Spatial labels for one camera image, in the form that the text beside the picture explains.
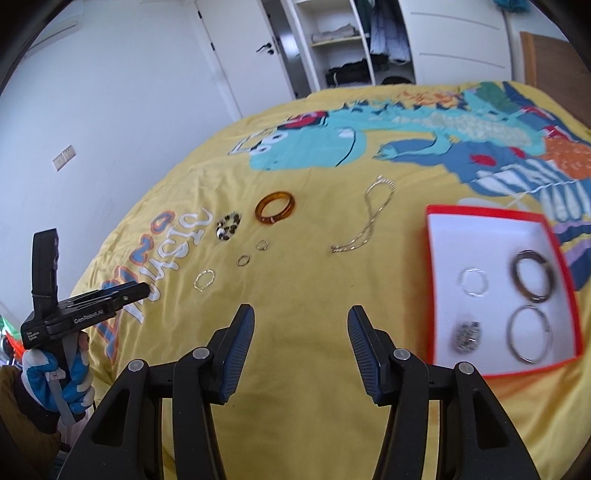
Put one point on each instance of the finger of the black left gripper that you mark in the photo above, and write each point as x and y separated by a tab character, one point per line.
115	297

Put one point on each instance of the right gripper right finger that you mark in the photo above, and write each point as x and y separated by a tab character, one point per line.
477	439

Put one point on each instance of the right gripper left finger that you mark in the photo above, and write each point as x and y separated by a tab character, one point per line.
122	439

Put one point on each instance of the red white jewelry box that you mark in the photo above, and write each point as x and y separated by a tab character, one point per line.
471	249

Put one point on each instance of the left gloved hand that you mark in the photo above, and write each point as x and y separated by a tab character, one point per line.
52	387

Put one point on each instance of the plain silver bangle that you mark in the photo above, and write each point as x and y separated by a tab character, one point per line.
529	335

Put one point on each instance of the amber resin bangle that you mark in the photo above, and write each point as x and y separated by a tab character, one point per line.
275	207

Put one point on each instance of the yellow dino print duvet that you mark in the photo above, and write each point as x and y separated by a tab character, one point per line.
363	166

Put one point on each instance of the open white wardrobe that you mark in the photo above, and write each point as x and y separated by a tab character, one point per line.
423	42

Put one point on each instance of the wooden headboard panel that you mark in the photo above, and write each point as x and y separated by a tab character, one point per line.
554	67

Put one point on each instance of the teal hanging cloth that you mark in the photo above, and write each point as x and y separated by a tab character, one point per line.
513	6

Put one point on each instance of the wall light switch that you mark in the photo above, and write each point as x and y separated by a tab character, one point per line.
64	157

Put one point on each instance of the white door with handle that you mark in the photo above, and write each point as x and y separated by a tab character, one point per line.
245	46

